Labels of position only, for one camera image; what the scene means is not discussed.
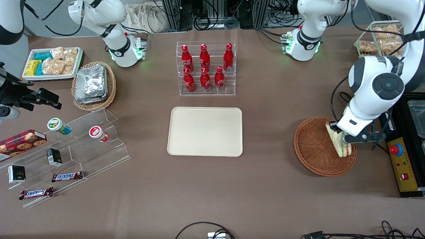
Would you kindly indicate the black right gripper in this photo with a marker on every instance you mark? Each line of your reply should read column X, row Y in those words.
column 12, row 94

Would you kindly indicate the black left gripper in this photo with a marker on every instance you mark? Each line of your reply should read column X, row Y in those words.
column 333, row 124

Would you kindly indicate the triangular sandwich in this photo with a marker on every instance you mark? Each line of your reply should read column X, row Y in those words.
column 340, row 147

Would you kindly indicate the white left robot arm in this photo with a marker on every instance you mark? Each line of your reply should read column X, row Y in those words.
column 368, row 86

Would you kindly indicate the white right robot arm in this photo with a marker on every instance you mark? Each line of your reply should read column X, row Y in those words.
column 99, row 16

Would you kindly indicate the white rectangular snack tray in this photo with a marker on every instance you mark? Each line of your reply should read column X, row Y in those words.
column 30, row 78

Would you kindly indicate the round brown wicker basket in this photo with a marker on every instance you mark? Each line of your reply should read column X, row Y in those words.
column 312, row 149

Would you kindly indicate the oval tan wicker basket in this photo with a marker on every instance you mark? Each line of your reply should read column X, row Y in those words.
column 111, row 86

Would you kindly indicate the cream rectangular tray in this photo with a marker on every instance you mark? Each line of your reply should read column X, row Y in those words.
column 205, row 131

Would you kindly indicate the silver metal cylinder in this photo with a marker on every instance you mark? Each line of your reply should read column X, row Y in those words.
column 390, row 122

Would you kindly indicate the teal snack pack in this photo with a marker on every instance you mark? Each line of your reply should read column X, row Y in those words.
column 39, row 69
column 42, row 56

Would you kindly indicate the yellow snack pack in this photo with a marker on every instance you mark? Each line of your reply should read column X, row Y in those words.
column 32, row 67

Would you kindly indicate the green lid yogurt cup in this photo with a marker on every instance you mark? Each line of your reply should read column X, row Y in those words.
column 57, row 125

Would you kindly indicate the clear rice cracker pack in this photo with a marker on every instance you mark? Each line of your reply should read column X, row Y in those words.
column 68, row 69
column 53, row 66
column 57, row 53
column 70, row 56

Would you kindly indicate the black control box yellow panel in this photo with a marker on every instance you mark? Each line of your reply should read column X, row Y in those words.
column 403, row 167

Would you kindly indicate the red cookie box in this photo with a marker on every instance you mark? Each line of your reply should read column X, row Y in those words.
column 21, row 142

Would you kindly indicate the clear plastic container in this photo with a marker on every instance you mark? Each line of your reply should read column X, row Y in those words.
column 418, row 119

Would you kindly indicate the silver foil pack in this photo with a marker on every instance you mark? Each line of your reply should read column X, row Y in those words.
column 90, row 81
column 89, row 101

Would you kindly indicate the small black carton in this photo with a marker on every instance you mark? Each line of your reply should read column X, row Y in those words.
column 54, row 157
column 16, row 174

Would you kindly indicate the red lid yogurt cup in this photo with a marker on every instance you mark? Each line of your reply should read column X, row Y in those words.
column 97, row 132

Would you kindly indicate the clear acrylic stepped display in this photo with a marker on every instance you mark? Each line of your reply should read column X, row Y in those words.
column 99, row 156

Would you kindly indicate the Snickers chocolate bar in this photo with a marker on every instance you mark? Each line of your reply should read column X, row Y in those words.
column 67, row 176
column 36, row 193

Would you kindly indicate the clear pastry pack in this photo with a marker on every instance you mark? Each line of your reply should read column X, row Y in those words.
column 386, row 32
column 389, row 46
column 368, row 46

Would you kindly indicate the white cloth bag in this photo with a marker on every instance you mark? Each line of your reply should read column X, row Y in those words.
column 142, row 16

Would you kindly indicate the clear acrylic bottle rack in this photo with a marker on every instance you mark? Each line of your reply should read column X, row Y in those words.
column 229, row 89

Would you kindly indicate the red cola bottle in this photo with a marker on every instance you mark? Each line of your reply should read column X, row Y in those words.
column 205, row 81
column 219, row 80
column 189, row 82
column 187, row 59
column 205, row 59
column 228, row 59

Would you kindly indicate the small grey device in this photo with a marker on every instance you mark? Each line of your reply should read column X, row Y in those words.
column 216, row 236

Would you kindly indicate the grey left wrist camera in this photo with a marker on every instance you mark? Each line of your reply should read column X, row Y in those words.
column 347, row 138

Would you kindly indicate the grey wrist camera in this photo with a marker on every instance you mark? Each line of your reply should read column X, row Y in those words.
column 9, row 113
column 347, row 138

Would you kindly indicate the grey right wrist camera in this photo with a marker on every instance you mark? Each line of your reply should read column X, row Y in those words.
column 9, row 113

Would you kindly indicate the aluminium frame post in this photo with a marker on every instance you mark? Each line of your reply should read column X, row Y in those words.
column 172, row 13
column 263, row 13

